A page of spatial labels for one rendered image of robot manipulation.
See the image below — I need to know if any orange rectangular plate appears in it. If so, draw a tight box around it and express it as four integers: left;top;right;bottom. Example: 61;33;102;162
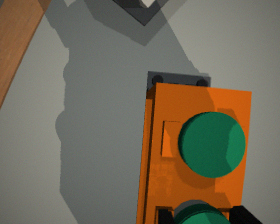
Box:
136;83;252;224

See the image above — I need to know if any white push-button panel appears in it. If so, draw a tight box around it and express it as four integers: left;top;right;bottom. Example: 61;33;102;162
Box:
113;0;168;26

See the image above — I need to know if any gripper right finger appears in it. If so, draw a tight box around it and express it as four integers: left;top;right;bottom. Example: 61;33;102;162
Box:
229;205;262;224

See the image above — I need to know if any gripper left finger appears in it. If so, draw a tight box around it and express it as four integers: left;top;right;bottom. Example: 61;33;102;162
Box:
158;209;175;224

